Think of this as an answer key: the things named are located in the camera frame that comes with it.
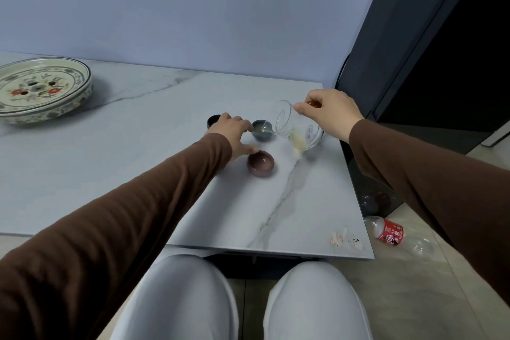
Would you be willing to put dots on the person's right leg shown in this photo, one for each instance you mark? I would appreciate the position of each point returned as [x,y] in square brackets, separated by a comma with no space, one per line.
[314,304]

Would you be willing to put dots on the person's left forearm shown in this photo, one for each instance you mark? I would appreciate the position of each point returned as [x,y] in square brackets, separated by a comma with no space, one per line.
[119,224]

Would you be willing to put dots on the floral ceramic tea tray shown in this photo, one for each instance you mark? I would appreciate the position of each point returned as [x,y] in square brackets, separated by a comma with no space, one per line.
[38,88]

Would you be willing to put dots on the person's left thumb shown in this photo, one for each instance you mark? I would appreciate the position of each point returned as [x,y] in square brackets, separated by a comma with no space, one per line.
[247,149]

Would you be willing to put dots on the reddish-brown ceramic teacup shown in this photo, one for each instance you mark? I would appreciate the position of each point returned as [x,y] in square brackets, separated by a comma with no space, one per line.
[261,164]

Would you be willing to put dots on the person's right hand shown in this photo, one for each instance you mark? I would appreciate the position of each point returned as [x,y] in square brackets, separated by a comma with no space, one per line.
[332,112]

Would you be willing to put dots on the person's right forearm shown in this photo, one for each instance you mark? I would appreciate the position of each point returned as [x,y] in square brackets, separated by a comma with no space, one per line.
[438,188]

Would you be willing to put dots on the blue-grey ceramic teacup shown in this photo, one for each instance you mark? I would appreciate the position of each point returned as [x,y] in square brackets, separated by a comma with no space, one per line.
[263,130]

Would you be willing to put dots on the torn sticker remains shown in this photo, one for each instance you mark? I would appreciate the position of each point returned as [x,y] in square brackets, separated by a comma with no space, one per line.
[338,239]

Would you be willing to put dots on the dark cabinet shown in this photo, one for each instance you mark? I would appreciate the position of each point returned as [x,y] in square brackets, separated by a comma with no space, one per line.
[438,53]

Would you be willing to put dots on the person's leg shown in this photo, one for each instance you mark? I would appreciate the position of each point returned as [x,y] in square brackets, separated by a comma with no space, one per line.
[179,300]
[314,304]

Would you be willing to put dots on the person's left leg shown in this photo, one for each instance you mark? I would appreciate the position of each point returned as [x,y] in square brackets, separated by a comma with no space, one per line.
[179,300]

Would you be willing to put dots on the person's right thumb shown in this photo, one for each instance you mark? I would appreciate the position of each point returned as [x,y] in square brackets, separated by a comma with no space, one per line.
[303,108]

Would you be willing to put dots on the clear glass pitcher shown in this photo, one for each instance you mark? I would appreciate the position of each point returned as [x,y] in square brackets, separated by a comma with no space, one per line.
[291,124]

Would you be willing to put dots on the dark ceramic teacup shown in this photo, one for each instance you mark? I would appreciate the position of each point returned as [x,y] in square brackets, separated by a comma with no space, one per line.
[212,120]

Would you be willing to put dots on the red label plastic bottle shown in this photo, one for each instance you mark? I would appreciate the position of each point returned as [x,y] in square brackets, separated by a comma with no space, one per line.
[392,234]

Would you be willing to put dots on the white appliance edge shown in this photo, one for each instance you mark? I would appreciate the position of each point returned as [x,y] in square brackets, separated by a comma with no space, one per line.
[498,134]

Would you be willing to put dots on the person's left hand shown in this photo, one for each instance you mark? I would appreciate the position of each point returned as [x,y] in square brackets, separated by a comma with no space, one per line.
[229,130]

